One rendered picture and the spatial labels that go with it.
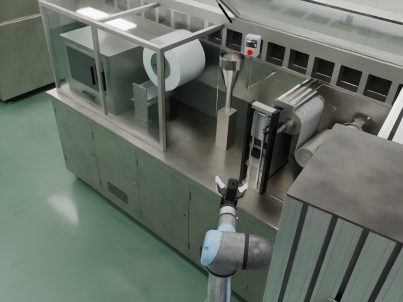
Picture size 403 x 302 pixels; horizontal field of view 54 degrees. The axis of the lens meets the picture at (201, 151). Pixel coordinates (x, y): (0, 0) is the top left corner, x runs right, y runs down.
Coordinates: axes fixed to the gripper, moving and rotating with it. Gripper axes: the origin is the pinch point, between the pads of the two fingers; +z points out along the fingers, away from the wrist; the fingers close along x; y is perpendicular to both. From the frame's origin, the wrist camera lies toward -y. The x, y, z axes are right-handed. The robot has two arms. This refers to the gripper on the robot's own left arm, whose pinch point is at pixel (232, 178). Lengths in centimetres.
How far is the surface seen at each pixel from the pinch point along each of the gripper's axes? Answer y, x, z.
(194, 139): 37, -23, 75
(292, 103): -25.3, 23.1, 36.0
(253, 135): -3.7, 8.7, 33.8
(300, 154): 0.9, 35.1, 32.1
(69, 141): 93, -126, 113
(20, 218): 145, -150, 66
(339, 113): -15, 54, 57
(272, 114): -21.6, 13.6, 27.8
